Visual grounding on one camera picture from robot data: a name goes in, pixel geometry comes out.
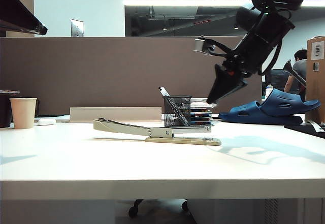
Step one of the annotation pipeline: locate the colourful picture book stack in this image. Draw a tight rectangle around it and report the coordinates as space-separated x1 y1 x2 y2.
189 102 213 126

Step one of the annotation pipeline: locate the black chair caster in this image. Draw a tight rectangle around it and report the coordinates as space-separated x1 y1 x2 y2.
128 199 143 218

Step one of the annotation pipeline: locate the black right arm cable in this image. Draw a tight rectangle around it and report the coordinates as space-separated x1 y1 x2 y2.
257 8 293 77

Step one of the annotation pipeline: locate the navy blue rubber slipper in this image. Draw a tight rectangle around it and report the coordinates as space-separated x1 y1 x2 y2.
218 101 304 126
261 88 321 118

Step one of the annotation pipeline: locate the white ceiling light strip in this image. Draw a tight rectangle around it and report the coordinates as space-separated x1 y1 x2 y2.
123 0 325 8

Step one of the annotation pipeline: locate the brown cardboard box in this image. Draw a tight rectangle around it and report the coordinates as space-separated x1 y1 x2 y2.
304 37 325 123

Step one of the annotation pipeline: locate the person in grey shirt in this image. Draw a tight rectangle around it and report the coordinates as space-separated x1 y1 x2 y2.
283 49 308 94

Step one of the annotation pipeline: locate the metal wall switch plate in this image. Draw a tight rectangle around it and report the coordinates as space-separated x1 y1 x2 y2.
70 18 85 38

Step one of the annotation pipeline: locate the black computer monitor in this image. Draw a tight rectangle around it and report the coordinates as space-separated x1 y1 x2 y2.
268 69 290 92

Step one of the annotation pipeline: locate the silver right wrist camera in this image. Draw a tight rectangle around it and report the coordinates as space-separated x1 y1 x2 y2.
194 37 217 56

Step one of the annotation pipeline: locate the grey cable tray lid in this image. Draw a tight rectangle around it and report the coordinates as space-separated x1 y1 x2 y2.
69 106 163 123

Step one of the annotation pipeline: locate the black mouse pad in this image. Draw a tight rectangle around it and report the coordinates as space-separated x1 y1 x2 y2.
283 122 325 140

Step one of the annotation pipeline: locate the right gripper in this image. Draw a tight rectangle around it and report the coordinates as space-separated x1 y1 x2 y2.
207 51 256 104

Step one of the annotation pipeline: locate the brown desk partition panel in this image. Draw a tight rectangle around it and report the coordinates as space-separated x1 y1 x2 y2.
0 36 264 115

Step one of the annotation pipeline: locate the curved metal bar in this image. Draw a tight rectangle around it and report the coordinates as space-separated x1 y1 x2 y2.
283 59 307 87

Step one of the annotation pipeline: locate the clear ballpoint pen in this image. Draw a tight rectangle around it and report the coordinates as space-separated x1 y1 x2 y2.
157 87 187 127

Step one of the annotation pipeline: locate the beige paper cup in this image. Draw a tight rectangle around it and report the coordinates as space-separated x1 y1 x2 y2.
9 98 38 130

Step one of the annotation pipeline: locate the dark cup purple lid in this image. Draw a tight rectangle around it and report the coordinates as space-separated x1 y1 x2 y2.
0 90 20 129

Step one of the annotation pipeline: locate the black mesh pen holder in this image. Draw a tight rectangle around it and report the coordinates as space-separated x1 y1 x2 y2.
162 95 192 127
160 86 190 126

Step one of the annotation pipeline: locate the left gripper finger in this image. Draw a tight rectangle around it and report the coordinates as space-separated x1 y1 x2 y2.
0 20 43 35
0 0 48 35

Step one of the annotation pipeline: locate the white earbud case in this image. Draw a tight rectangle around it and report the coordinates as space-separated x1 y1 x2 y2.
37 117 56 126

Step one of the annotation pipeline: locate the beige long-reach stapler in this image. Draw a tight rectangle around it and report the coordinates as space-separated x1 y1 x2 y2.
93 117 222 146

